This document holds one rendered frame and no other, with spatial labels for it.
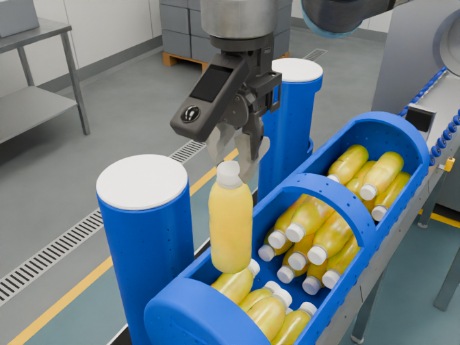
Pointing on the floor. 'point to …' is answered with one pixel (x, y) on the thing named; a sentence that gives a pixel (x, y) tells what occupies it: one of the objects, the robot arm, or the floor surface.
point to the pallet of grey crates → (170, 47)
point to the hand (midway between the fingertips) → (229, 172)
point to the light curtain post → (446, 293)
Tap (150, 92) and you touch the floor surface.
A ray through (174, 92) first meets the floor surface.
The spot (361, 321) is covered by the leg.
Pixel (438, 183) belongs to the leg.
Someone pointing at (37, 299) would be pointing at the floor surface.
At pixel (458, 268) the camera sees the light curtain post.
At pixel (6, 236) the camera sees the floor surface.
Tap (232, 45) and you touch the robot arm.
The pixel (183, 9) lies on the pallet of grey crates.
